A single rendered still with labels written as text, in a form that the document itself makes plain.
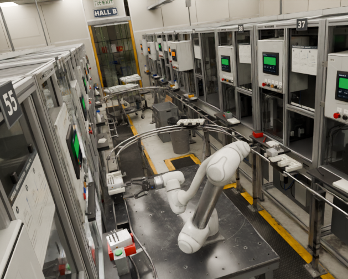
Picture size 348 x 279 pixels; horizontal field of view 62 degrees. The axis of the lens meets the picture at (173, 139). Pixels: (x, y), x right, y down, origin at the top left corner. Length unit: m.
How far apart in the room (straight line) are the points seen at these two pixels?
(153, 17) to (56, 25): 3.05
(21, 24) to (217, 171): 9.22
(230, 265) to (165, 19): 9.11
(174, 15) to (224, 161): 9.15
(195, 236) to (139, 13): 8.92
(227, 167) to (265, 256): 0.79
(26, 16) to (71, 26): 1.24
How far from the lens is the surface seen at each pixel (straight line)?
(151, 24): 10.23
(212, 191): 1.63
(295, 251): 3.12
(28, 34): 10.19
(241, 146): 1.63
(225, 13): 11.07
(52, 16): 10.10
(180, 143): 5.02
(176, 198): 1.96
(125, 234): 1.81
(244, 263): 2.02
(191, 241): 1.87
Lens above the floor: 2.12
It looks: 21 degrees down
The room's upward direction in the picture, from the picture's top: 8 degrees counter-clockwise
